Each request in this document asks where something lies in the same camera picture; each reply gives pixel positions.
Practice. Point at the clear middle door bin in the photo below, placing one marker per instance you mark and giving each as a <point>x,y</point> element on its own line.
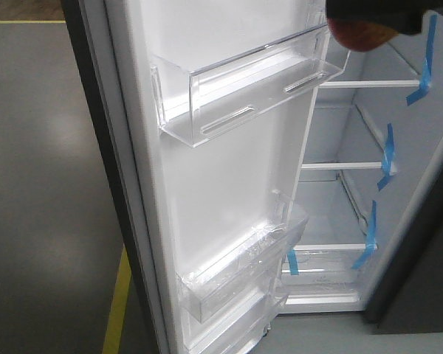
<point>217,282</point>

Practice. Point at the red yellow apple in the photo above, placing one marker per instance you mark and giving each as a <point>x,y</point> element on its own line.
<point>360,36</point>

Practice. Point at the open white fridge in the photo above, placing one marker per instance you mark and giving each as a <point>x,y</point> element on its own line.
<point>359,152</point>

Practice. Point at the clear lower door bin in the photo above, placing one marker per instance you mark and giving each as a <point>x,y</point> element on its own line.
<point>239,325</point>

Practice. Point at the clear door bin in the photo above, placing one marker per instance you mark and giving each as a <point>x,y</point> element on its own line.
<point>217,282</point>
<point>239,325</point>
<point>197,105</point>

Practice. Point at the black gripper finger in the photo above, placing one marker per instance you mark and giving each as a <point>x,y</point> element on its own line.
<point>403,16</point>

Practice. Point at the clear upper door bin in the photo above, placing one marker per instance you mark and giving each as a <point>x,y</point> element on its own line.
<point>197,105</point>

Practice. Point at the dark grey fridge neighbour cabinet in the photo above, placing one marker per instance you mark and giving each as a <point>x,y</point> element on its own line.
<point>409,296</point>

